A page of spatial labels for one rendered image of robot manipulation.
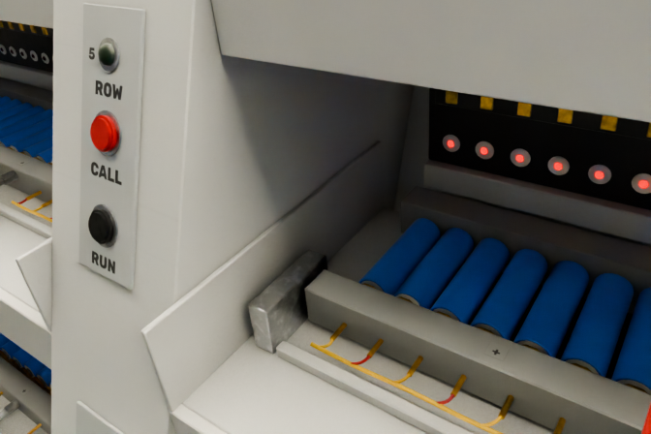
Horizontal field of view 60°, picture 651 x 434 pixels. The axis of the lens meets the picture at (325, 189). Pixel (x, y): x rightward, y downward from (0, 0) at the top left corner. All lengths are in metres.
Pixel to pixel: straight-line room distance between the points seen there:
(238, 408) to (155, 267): 0.07
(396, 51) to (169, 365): 0.16
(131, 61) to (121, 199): 0.06
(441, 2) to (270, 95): 0.11
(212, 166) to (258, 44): 0.06
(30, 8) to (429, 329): 0.26
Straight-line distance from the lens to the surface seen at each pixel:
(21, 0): 0.35
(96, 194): 0.28
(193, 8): 0.23
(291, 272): 0.29
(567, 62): 0.17
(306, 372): 0.28
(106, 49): 0.26
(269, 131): 0.27
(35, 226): 0.43
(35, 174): 0.46
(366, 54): 0.19
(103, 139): 0.26
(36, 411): 0.55
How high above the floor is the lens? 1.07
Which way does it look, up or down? 14 degrees down
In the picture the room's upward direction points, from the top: 7 degrees clockwise
